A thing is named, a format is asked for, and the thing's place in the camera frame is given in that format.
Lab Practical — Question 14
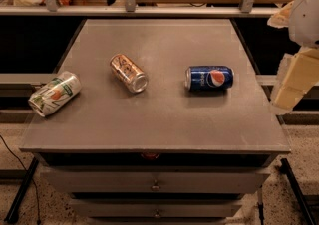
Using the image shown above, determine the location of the blue Pepsi can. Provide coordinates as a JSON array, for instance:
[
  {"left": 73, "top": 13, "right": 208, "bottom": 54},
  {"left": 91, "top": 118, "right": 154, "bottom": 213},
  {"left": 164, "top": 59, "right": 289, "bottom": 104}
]
[{"left": 184, "top": 66, "right": 234, "bottom": 92}]

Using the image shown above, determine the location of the black left floor bar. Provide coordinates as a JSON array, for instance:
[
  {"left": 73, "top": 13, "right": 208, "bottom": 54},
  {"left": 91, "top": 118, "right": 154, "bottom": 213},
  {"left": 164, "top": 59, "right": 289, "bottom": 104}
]
[{"left": 4, "top": 158, "right": 39, "bottom": 225}]

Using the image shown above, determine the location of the lower drawer with knob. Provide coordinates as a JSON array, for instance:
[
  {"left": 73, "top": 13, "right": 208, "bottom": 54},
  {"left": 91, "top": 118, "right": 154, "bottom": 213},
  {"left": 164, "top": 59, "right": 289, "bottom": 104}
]
[{"left": 70, "top": 199, "right": 241, "bottom": 218}]

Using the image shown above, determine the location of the black floor cable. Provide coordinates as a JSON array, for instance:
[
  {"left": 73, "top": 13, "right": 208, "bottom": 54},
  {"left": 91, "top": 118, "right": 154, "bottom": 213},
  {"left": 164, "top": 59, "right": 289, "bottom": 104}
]
[{"left": 0, "top": 134, "right": 42, "bottom": 225}]

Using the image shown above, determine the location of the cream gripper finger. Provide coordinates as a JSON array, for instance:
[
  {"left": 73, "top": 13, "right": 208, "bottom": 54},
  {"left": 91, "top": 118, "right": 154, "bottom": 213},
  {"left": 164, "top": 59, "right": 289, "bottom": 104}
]
[
  {"left": 267, "top": 2, "right": 293, "bottom": 29},
  {"left": 270, "top": 48, "right": 319, "bottom": 115}
]

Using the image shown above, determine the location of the upper drawer with knob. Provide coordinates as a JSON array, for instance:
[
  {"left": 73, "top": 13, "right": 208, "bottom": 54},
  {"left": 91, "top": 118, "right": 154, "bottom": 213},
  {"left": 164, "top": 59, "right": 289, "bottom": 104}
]
[{"left": 42, "top": 168, "right": 269, "bottom": 194}]

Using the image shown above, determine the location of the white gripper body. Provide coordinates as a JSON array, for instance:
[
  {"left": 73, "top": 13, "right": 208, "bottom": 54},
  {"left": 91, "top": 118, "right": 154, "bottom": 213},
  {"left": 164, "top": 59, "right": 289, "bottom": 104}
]
[{"left": 288, "top": 0, "right": 319, "bottom": 49}]

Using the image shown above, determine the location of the white green soda can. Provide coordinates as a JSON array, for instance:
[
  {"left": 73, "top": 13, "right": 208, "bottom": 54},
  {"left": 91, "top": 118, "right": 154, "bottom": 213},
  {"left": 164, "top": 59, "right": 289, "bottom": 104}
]
[{"left": 28, "top": 71, "right": 82, "bottom": 117}]

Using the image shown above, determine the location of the black right floor bar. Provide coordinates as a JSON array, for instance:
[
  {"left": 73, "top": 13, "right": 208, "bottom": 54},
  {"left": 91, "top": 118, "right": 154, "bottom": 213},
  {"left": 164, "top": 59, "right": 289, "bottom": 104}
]
[{"left": 280, "top": 158, "right": 317, "bottom": 225}]

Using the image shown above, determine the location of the grey drawer cabinet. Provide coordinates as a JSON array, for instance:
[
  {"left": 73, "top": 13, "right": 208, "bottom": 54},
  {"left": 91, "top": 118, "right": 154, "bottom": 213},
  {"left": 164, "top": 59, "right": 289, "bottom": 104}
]
[{"left": 22, "top": 19, "right": 290, "bottom": 225}]

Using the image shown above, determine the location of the orange soda can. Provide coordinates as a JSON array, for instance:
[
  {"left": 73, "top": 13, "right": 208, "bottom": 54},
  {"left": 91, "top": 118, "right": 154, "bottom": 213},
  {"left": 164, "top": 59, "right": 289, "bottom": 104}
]
[{"left": 110, "top": 54, "right": 149, "bottom": 94}]

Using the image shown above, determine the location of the black floor bar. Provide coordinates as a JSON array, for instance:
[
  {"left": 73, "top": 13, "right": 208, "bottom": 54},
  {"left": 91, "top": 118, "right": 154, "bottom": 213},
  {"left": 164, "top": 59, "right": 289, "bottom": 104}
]
[
  {"left": 4, "top": 158, "right": 39, "bottom": 225},
  {"left": 280, "top": 158, "right": 317, "bottom": 225}
]

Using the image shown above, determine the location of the drawer with knob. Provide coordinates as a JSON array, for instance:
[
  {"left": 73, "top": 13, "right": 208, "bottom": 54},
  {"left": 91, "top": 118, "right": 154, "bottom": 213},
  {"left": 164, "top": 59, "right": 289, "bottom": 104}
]
[
  {"left": 70, "top": 199, "right": 241, "bottom": 218},
  {"left": 42, "top": 168, "right": 269, "bottom": 194}
]

